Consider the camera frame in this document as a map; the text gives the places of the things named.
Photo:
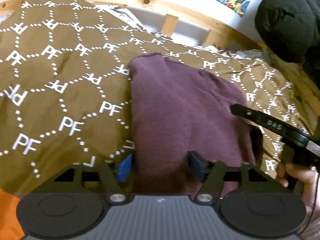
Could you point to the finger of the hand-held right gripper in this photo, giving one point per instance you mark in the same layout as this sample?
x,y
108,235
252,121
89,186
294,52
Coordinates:
x,y
243,111

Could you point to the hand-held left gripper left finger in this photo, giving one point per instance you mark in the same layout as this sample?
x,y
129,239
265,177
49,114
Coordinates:
x,y
125,168

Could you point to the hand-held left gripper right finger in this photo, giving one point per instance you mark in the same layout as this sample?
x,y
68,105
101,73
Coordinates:
x,y
197,164

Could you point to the maroon sweatshirt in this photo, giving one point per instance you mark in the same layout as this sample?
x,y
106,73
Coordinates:
x,y
180,110

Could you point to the person's right hand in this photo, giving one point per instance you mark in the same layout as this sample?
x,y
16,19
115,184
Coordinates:
x,y
306,187

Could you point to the black padded jacket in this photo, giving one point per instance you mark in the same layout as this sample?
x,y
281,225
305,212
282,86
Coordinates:
x,y
287,17

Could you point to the brown letter-print blanket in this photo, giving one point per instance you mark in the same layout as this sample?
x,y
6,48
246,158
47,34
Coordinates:
x,y
57,80

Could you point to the orange cloth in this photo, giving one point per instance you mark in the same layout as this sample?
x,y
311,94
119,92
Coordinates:
x,y
8,215

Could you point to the white brown floral bedsheet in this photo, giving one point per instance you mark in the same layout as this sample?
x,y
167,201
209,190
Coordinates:
x,y
125,16

